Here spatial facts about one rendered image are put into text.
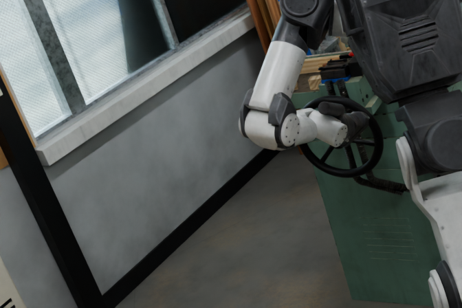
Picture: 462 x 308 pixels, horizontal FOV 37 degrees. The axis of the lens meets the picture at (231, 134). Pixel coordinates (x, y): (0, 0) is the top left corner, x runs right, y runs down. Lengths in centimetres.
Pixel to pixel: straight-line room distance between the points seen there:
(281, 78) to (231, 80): 225
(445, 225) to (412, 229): 82
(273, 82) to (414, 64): 31
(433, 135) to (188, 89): 225
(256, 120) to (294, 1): 29
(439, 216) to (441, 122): 30
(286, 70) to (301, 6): 15
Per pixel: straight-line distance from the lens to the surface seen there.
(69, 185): 309
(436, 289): 175
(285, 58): 161
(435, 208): 170
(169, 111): 348
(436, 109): 156
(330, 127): 182
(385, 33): 153
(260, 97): 159
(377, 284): 275
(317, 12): 162
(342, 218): 260
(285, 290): 300
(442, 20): 155
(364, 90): 222
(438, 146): 148
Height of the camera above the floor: 173
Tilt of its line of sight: 22 degrees down
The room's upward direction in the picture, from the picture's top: 19 degrees counter-clockwise
